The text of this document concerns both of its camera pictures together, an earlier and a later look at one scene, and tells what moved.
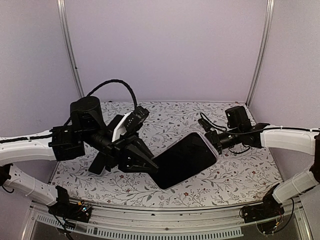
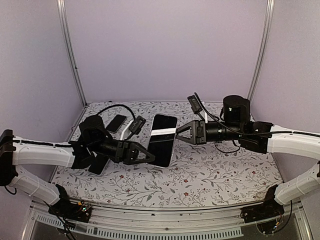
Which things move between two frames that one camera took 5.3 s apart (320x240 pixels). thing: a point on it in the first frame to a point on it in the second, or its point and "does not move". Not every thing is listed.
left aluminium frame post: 62,20 does not move
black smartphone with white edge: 98,164 does not move
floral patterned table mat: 240,174 does not move
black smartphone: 189,155 to 161,143
